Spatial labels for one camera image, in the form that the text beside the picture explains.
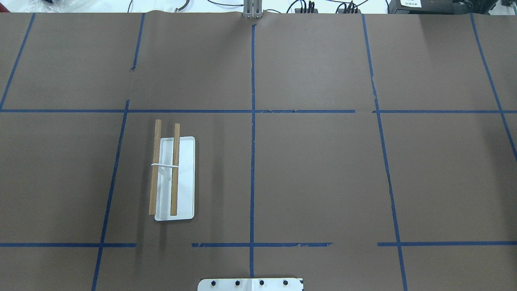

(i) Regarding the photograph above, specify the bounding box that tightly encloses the white towel rack base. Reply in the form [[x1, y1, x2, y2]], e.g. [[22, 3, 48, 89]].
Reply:
[[152, 136, 195, 221]]

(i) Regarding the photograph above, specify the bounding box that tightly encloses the right wooden rack rod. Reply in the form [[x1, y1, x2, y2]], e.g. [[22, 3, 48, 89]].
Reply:
[[170, 123, 181, 216]]

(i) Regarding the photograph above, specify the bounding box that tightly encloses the wooden rack rod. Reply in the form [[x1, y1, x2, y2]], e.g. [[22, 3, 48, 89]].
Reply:
[[148, 119, 162, 215], [170, 123, 181, 216]]

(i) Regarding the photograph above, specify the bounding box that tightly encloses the left wooden rack rod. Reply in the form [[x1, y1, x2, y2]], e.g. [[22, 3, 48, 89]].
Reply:
[[148, 119, 162, 215]]

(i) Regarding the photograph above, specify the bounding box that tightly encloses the brown paper table cover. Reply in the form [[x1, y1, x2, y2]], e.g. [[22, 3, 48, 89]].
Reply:
[[1, 11, 516, 291]]

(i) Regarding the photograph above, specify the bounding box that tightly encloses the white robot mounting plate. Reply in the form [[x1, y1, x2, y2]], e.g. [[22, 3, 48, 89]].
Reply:
[[197, 278, 304, 291]]

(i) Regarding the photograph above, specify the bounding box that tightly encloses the grey metal clamp bracket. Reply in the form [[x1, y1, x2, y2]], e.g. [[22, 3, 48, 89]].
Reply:
[[243, 0, 263, 19]]

